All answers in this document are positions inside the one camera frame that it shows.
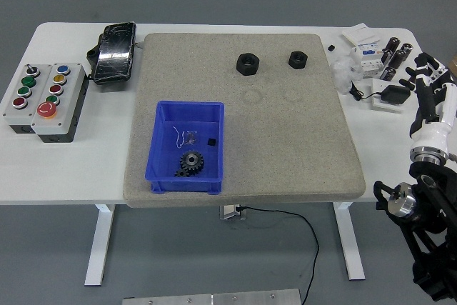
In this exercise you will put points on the black power adapter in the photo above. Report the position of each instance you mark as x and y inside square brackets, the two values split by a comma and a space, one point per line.
[394, 94]

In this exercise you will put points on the large black gear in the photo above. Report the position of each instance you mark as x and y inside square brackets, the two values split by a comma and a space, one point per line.
[194, 165]

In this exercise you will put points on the small black cap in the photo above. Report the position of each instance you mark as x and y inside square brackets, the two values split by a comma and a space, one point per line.
[332, 48]

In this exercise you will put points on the large black hex nut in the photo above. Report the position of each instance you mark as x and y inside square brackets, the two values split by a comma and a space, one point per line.
[241, 65]

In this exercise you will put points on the silver table control box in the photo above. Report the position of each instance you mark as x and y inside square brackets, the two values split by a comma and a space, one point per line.
[230, 211]

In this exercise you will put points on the grey four-button control box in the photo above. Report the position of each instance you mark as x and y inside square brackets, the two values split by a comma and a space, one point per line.
[10, 110]

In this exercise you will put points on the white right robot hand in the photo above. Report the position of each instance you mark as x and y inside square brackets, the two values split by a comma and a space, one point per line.
[432, 133]

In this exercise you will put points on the grey-brown speckled mat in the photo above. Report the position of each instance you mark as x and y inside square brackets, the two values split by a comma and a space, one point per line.
[285, 140]

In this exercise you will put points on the dark cylindrical capacitor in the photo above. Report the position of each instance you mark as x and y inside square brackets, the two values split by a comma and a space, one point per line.
[406, 48]
[386, 56]
[388, 73]
[397, 59]
[392, 45]

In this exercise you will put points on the brown cardboard box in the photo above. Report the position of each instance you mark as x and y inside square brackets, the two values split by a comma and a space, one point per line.
[454, 64]

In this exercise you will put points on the grey metal plate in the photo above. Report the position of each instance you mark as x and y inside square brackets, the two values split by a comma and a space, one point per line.
[214, 298]

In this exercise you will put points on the small black hex nut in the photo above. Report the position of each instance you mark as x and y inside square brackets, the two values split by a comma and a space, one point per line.
[293, 62]

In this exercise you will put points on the black wrapped foot pedal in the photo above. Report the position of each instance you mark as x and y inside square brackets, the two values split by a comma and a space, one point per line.
[114, 51]

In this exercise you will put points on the crumpled clear plastic bag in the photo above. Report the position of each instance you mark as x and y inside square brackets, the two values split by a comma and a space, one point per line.
[342, 73]

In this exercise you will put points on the white square panel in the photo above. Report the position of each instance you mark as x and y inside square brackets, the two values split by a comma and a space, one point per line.
[376, 85]

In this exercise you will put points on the small clear screw bag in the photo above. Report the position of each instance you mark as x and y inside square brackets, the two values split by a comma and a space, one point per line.
[190, 137]

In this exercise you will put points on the small black cube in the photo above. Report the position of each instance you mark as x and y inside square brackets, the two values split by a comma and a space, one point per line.
[211, 141]

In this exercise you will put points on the white table leg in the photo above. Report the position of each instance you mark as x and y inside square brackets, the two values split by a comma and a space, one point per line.
[100, 240]
[351, 248]

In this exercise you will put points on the white circuit breaker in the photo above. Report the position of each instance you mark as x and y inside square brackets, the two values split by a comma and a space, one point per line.
[369, 65]

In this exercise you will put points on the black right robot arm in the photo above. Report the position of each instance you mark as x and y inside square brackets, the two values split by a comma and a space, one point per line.
[428, 212]

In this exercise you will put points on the small black gear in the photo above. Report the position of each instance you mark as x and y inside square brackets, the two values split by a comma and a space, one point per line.
[178, 174]

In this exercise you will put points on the white wall switch plate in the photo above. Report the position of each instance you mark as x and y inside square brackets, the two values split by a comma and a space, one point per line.
[360, 33]

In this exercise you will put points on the blue plastic box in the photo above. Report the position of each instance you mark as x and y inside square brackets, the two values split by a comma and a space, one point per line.
[164, 162]

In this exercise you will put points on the grey emergency-stop button box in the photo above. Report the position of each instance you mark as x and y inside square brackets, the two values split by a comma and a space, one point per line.
[71, 98]

